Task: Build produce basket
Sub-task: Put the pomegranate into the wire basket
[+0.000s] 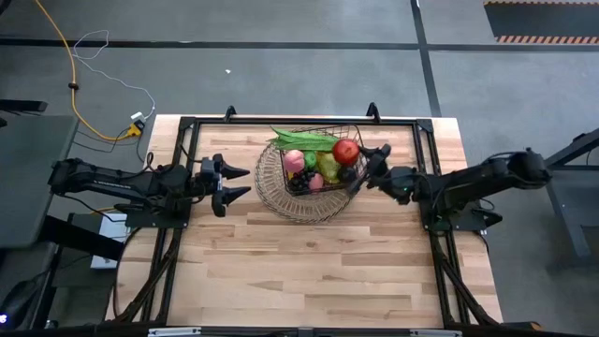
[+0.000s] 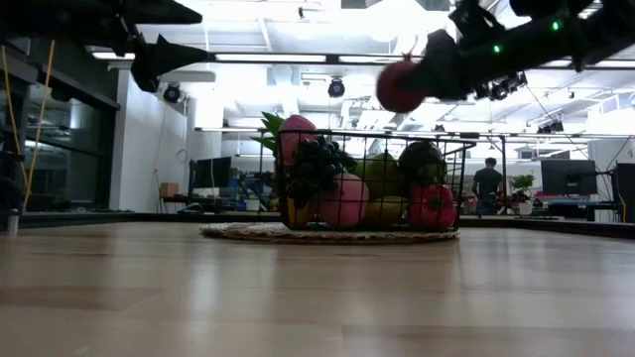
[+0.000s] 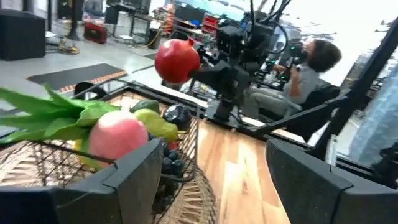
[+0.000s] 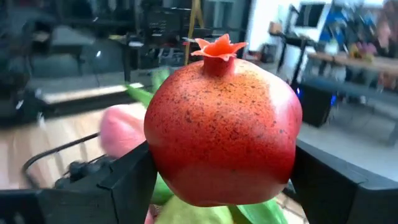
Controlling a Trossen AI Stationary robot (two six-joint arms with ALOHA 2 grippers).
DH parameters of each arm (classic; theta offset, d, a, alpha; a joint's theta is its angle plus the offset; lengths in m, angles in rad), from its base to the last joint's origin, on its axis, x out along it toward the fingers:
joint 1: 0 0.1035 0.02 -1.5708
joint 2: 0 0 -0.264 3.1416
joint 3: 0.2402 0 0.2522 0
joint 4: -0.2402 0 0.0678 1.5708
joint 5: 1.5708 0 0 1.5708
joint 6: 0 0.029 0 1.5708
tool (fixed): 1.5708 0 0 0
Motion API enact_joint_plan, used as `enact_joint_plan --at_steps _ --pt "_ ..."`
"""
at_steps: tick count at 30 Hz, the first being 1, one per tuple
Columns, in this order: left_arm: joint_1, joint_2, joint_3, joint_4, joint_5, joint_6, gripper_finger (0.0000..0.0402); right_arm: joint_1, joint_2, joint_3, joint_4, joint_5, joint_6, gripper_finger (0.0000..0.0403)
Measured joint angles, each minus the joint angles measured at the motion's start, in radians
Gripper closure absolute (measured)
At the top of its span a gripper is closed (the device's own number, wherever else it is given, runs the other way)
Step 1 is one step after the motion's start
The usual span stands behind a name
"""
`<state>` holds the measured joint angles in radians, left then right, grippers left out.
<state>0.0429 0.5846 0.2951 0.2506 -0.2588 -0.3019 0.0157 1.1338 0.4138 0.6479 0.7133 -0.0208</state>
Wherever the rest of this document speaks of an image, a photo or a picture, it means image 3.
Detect dark purple fig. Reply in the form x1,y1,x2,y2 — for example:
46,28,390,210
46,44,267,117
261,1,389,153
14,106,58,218
163,104,193,131

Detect person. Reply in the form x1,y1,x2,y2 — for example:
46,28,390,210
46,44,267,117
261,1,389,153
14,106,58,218
245,39,343,119

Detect green speckled pear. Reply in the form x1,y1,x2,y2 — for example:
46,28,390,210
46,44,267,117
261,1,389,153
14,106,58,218
133,108,180,143

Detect red toolbox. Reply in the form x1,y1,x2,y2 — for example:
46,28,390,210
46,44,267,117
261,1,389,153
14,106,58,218
83,21,108,45

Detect green leafy vegetable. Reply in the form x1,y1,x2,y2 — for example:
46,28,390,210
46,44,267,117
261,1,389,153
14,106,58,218
0,83,122,146

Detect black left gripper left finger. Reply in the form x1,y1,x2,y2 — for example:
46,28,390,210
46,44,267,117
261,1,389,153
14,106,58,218
0,138,164,224

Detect yellow coiled floor cable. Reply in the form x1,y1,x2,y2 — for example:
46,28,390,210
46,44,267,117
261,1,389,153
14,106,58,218
57,39,80,55

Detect round woven placemat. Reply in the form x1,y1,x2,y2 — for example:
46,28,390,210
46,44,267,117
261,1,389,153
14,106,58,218
0,90,218,224

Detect black speaker box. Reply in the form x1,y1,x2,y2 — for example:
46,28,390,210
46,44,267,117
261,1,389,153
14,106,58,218
0,8,47,62

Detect pink peach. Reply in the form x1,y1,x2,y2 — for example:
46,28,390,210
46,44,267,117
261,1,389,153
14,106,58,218
88,110,149,169

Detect black aluminium rig frame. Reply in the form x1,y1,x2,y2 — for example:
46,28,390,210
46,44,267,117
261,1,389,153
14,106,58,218
205,18,398,187

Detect black computer tower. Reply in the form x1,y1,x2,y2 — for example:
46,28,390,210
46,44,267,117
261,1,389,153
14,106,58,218
147,27,163,49

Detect black grape bunch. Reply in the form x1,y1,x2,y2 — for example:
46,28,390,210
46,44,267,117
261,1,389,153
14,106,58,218
147,133,187,179

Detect red apple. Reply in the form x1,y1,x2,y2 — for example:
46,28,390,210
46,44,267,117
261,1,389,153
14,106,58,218
154,37,201,85

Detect black office chair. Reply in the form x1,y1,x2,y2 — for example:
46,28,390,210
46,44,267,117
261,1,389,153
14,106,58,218
303,79,341,141

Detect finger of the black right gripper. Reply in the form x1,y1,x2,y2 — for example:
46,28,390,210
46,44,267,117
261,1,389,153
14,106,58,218
189,62,223,83
195,43,218,63

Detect black wire basket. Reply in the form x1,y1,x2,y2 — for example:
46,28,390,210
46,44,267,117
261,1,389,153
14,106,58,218
0,79,200,218

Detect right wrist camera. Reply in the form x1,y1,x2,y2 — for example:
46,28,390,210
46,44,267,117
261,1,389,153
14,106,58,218
216,25,244,54

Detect black hazard-striped floor mat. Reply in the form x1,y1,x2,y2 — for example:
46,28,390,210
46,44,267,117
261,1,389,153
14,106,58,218
27,63,128,93

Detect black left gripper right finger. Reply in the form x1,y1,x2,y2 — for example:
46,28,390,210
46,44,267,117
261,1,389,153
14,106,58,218
266,138,398,224

